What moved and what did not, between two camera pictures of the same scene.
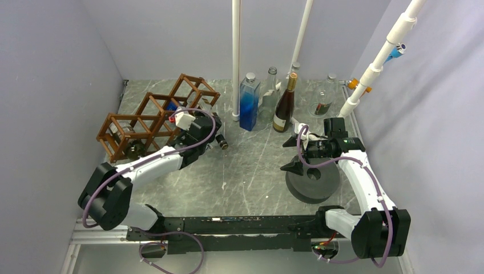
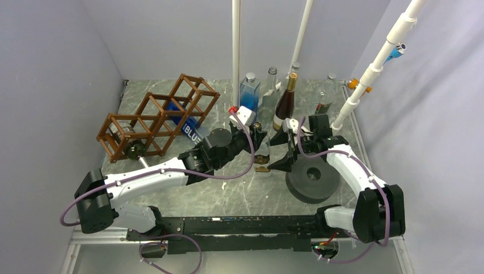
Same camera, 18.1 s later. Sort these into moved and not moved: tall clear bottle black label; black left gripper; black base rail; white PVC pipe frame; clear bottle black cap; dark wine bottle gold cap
Moved: black left gripper; clear bottle black cap
Not moved: black base rail; tall clear bottle black label; white PVC pipe frame; dark wine bottle gold cap
